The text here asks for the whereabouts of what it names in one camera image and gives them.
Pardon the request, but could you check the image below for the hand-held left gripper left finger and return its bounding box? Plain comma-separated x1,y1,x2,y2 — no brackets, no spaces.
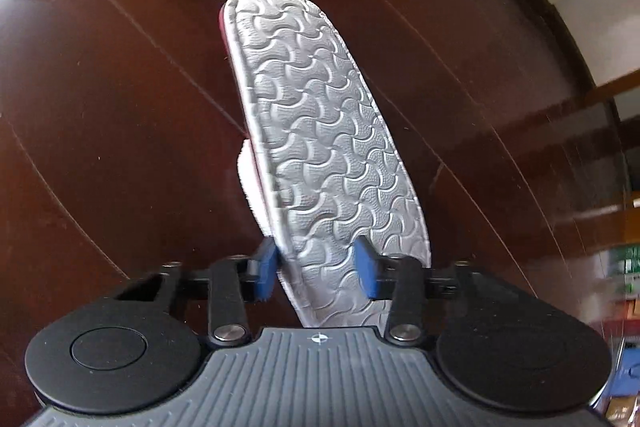
116,239,278,348

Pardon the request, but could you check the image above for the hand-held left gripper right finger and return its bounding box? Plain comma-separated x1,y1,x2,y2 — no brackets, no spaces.
354,237,521,344

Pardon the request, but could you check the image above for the white slipper with maroon trim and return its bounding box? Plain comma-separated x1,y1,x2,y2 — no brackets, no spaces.
219,0,434,330

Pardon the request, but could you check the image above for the green and white carton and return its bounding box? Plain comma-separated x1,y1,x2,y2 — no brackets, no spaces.
611,243,640,278

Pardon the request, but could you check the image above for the wooden door frame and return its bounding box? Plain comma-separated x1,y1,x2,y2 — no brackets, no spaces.
585,72,640,110

